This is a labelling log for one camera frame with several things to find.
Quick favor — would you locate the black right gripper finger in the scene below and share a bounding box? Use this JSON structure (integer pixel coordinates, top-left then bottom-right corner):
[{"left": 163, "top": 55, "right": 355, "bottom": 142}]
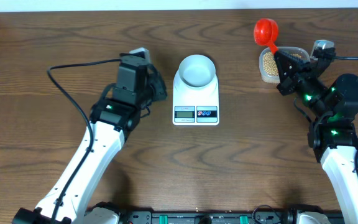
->
[
  {"left": 274, "top": 50, "right": 294, "bottom": 86},
  {"left": 278, "top": 50, "right": 310, "bottom": 72}
]

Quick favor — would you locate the red measuring scoop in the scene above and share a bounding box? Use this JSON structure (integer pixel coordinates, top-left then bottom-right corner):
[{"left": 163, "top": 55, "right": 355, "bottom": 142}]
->
[{"left": 254, "top": 18, "right": 278, "bottom": 54}]

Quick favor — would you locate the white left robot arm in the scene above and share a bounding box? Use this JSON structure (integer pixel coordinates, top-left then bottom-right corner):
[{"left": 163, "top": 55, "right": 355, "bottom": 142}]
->
[{"left": 12, "top": 48, "right": 167, "bottom": 223}]

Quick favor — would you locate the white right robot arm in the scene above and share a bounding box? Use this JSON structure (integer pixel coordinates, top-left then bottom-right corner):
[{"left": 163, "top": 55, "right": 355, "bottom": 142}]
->
[{"left": 273, "top": 49, "right": 358, "bottom": 223}]

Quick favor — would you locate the white digital kitchen scale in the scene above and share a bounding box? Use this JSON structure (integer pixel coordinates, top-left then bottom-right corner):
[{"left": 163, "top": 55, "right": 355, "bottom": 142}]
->
[{"left": 172, "top": 70, "right": 220, "bottom": 126}]

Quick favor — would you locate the light grey bowl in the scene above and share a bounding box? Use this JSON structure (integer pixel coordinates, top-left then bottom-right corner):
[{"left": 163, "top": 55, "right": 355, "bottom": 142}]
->
[{"left": 178, "top": 54, "right": 216, "bottom": 88}]

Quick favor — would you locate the pile of soybeans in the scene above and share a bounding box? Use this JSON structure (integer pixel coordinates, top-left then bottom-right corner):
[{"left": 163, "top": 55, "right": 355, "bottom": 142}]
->
[{"left": 262, "top": 51, "right": 304, "bottom": 77}]

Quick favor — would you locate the clear plastic container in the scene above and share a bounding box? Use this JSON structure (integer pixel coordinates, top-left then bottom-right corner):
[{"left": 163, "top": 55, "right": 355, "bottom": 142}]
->
[{"left": 259, "top": 47, "right": 310, "bottom": 84}]

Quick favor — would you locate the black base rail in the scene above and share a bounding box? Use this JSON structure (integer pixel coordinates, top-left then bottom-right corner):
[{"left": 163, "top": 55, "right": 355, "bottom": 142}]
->
[{"left": 119, "top": 211, "right": 280, "bottom": 224}]

